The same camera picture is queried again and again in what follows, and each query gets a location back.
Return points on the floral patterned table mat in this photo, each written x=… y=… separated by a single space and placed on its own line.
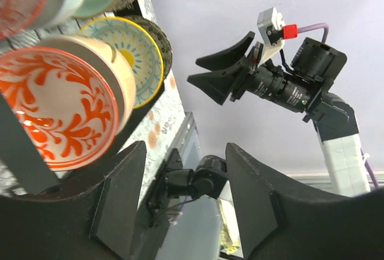
x=158 y=129

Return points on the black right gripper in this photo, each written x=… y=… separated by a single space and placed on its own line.
x=236 y=75

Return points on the black wire dish rack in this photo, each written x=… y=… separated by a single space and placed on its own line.
x=21 y=157

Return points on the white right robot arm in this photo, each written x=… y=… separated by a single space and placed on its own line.
x=301 y=87

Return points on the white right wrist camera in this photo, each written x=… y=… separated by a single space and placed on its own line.
x=274 y=31

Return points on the yellow sun patterned bowl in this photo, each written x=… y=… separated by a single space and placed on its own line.
x=138 y=48

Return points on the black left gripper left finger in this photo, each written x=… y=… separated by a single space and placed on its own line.
x=91 y=215

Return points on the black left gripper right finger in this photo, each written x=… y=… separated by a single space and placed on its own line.
x=281 y=218

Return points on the orange floral patterned bowl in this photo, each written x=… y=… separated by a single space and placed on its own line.
x=64 y=104

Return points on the black leaf patterned bowl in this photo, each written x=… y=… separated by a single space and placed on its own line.
x=160 y=38

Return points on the cream bowl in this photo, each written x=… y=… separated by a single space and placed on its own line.
x=108 y=61

